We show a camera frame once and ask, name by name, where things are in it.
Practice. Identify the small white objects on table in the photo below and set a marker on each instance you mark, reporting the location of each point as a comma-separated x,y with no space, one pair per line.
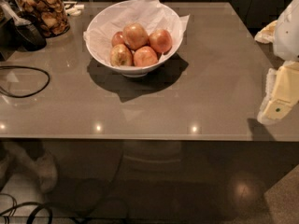
73,9

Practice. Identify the glass jar of dried slices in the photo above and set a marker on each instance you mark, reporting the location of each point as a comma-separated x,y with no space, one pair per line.
50,15

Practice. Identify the black scoop with silver handle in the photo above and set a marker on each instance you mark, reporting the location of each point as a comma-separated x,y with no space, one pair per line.
27,33

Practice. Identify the red apple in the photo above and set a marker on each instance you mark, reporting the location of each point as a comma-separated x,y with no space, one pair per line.
145,56
117,39
135,36
160,40

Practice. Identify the front left yellowish apple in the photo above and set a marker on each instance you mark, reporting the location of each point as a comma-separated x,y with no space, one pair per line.
120,55

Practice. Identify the white ceramic bowl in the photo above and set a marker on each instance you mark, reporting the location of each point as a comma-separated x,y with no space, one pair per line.
102,52

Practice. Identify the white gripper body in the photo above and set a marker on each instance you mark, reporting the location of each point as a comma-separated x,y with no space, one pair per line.
288,34

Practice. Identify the white paper liner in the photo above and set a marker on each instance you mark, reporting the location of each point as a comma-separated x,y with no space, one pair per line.
124,14

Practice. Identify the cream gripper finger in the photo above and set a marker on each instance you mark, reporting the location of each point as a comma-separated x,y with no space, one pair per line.
281,93
266,35

